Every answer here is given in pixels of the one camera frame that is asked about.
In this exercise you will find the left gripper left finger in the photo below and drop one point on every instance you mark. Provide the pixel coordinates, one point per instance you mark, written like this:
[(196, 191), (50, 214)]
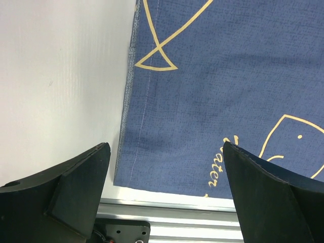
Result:
[(58, 204)]

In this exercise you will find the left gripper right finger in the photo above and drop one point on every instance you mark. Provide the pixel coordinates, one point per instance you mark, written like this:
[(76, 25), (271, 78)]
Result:
[(273, 204)]

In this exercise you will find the blue cloth placemat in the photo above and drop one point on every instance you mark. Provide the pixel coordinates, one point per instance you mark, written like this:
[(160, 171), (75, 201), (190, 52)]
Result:
[(202, 73)]

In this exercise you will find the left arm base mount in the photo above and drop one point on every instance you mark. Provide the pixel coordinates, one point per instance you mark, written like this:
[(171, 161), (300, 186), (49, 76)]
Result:
[(120, 231)]

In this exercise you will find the aluminium rail frame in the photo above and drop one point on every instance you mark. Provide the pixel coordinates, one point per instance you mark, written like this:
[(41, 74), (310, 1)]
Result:
[(176, 223)]

